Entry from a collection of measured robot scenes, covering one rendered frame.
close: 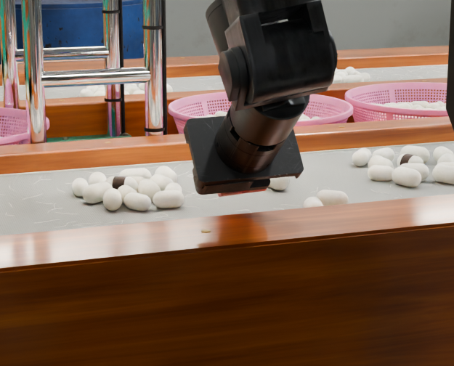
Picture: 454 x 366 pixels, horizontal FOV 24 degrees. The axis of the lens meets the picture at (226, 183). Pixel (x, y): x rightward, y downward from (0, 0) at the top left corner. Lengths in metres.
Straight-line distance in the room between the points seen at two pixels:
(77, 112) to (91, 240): 0.70
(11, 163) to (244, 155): 0.41
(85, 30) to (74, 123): 1.23
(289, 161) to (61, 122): 0.68
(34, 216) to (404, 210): 0.37
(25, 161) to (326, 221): 0.44
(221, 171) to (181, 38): 2.79
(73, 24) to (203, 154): 1.88
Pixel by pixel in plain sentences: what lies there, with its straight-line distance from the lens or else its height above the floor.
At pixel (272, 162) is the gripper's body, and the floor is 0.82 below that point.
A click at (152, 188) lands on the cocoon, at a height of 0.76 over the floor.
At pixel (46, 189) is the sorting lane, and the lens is 1.19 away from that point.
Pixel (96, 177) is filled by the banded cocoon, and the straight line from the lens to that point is 1.16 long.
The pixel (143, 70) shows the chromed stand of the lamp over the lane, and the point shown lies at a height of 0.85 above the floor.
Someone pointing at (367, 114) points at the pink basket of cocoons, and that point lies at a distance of 1.57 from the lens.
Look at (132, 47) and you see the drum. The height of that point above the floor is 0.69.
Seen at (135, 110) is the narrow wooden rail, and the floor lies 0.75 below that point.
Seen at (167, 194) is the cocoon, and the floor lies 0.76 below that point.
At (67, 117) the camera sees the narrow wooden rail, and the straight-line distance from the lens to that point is 1.60.
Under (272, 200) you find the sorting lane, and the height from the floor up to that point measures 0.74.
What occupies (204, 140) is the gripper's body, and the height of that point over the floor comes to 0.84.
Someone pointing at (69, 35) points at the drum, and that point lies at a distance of 2.81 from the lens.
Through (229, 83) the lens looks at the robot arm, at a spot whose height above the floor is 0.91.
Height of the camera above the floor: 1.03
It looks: 14 degrees down
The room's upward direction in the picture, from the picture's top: straight up
